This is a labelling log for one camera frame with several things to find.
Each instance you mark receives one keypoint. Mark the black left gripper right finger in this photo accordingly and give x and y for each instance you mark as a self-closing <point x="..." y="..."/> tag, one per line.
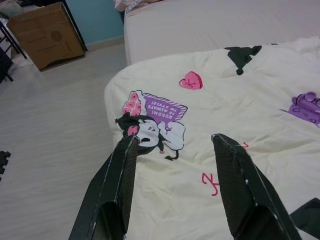
<point x="250" y="200"/>

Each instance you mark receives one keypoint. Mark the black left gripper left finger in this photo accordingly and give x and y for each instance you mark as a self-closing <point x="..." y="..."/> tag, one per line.
<point x="107" y="197"/>

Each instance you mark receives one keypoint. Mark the cream cartoon print quilt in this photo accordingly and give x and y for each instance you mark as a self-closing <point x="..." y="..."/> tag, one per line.
<point x="225" y="100"/>

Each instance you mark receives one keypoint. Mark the white booklet with blue print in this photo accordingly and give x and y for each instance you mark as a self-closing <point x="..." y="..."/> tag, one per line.
<point x="133" y="6"/>

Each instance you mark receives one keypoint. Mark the black foam floor mat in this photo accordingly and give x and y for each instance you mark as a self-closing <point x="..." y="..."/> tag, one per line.
<point x="3" y="160"/>

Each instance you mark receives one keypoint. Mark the black folding chair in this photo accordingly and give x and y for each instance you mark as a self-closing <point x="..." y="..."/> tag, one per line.
<point x="3" y="65"/>

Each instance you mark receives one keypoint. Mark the brown wooden cabinet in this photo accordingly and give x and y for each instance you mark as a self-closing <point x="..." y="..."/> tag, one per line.
<point x="45" y="40"/>

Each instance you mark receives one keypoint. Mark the beige mattress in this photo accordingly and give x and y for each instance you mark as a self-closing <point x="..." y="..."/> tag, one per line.
<point x="200" y="25"/>

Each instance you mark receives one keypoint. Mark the grey cloth bundle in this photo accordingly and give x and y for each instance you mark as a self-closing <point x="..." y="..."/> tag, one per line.
<point x="10" y="10"/>

